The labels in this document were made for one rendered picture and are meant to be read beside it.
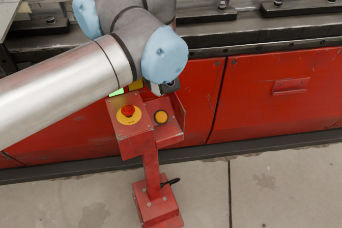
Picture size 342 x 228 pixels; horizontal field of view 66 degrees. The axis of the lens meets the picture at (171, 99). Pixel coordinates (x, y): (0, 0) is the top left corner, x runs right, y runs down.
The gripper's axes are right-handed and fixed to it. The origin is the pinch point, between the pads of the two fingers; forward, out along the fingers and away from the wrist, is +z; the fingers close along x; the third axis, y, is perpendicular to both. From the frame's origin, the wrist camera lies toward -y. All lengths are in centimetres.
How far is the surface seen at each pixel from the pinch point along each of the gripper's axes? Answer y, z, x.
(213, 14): 23.1, -4.1, -26.7
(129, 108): 0.8, 3.1, 9.3
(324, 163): -19, 83, -93
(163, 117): -0.4, 11.6, -0.5
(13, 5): 33.8, -13.1, 31.6
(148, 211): -11, 71, 10
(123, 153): -7.2, 12.9, 14.1
